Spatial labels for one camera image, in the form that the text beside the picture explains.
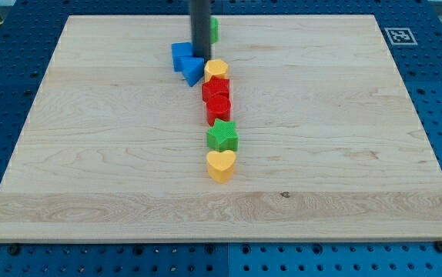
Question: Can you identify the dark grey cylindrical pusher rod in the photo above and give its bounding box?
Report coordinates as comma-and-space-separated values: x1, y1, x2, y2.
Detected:
189, 0, 211, 60

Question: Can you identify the blue triangle block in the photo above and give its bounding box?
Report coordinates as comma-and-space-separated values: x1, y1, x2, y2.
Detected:
179, 56, 205, 87

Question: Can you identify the yellow hexagon block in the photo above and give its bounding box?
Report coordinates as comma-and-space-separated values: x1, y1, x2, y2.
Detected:
204, 59, 229, 82

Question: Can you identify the blue cube block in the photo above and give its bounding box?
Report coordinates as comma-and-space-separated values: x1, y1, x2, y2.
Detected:
171, 42, 193, 72

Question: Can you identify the green block behind rod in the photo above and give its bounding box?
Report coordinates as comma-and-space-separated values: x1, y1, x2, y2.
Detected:
210, 16, 219, 44

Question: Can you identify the red star block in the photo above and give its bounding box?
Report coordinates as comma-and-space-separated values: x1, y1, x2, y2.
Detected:
201, 76, 230, 102

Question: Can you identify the red cylinder block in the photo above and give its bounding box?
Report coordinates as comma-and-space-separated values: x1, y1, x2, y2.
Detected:
206, 95, 231, 126

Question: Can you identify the green star block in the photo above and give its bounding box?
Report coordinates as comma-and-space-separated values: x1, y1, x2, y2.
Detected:
206, 118, 239, 152

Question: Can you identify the yellow heart block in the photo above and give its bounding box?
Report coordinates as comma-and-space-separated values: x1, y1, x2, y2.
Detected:
206, 150, 236, 183

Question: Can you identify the light wooden board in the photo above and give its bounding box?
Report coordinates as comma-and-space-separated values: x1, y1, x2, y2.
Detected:
0, 15, 442, 243

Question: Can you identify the white fiducial marker tag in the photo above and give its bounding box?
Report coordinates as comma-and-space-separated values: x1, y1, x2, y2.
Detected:
384, 28, 417, 45

